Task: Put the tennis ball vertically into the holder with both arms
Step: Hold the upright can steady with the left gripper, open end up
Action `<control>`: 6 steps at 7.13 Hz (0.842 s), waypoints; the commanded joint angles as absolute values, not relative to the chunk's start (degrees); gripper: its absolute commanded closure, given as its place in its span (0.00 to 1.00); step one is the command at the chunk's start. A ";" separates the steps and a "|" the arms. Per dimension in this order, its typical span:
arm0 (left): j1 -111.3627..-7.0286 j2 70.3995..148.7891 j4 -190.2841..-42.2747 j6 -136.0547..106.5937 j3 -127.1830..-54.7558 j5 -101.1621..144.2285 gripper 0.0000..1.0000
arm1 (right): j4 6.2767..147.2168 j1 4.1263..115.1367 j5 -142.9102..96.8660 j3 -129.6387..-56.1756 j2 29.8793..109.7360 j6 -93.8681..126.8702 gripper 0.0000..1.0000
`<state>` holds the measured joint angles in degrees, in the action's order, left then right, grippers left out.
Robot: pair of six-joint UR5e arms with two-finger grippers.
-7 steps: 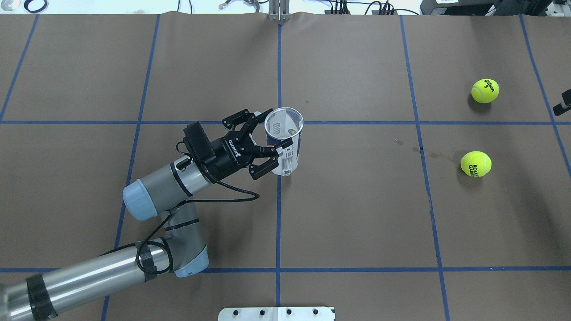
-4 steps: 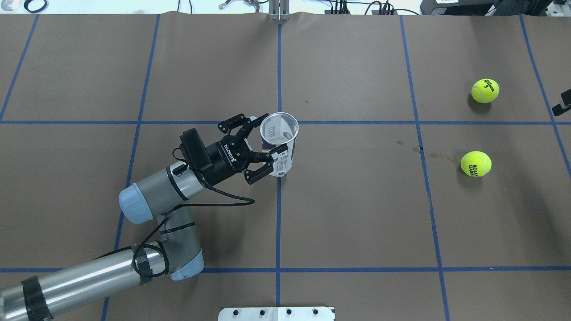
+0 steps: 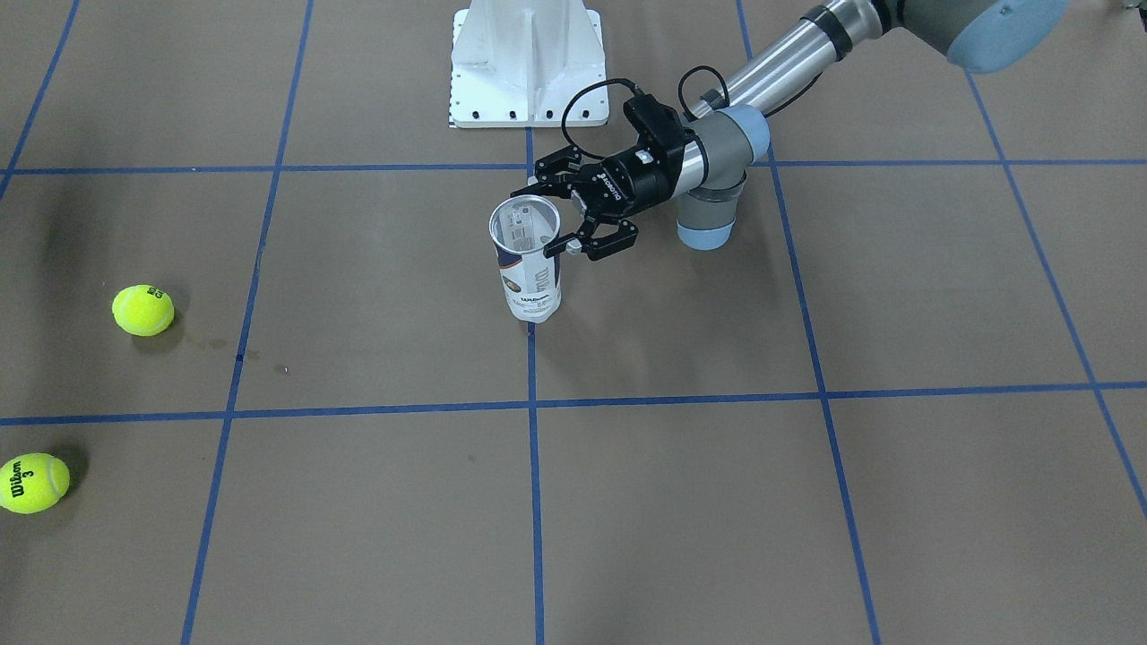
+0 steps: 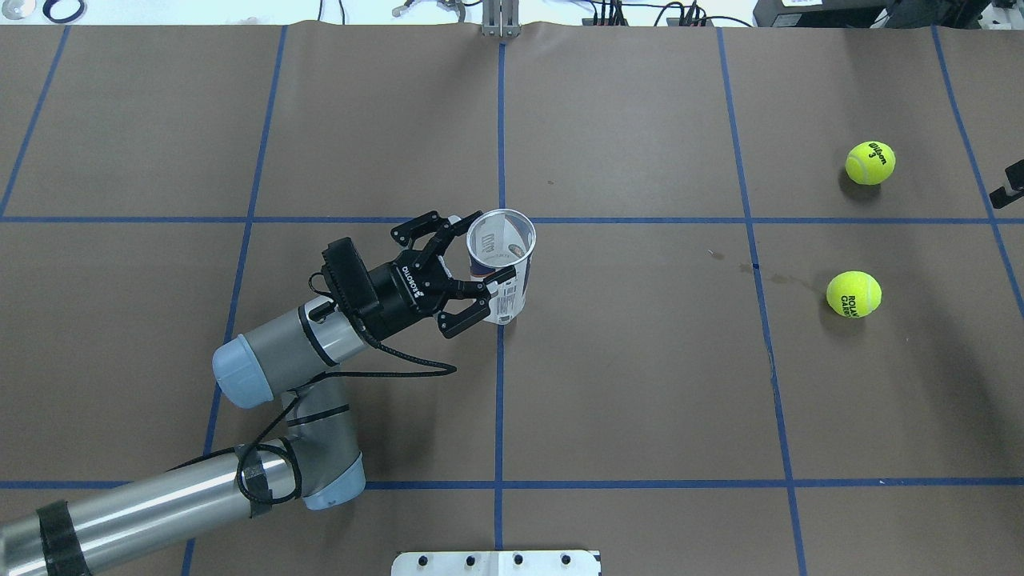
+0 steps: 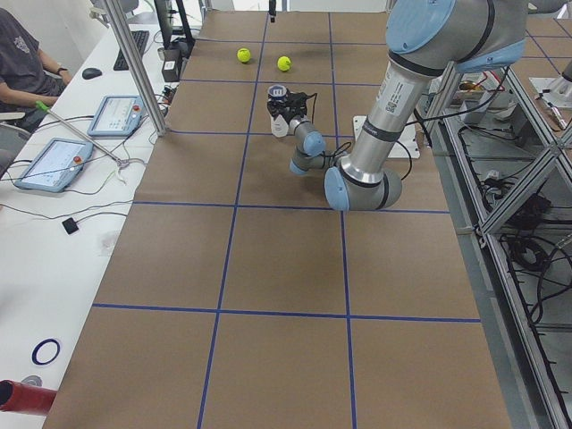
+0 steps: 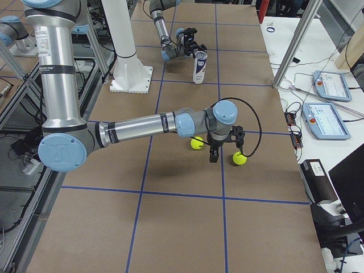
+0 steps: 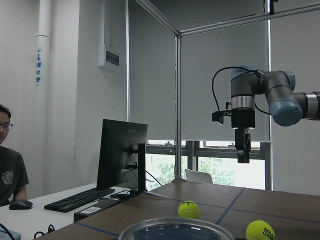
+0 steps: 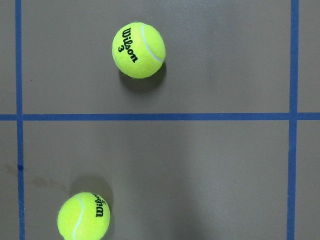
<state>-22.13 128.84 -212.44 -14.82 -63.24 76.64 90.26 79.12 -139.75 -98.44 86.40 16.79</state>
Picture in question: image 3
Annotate brown paper table cover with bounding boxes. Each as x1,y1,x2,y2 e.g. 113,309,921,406
1,1,1146,644

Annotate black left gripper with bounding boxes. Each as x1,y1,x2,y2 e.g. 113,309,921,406
509,147,688,262

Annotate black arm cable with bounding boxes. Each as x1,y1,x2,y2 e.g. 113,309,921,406
561,64,825,143

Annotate Roland Garros yellow tennis ball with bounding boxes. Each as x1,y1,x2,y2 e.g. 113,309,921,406
111,283,177,336

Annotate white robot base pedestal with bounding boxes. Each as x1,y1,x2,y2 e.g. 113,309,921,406
448,1,610,129

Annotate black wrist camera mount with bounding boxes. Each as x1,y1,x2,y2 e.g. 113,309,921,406
623,94,690,162

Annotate white blue tennis ball can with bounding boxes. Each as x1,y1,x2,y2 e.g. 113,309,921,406
490,195,561,323

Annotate Wilson yellow tennis ball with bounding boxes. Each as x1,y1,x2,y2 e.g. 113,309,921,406
1,452,71,514

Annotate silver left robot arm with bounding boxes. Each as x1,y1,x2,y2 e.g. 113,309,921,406
520,1,1066,261

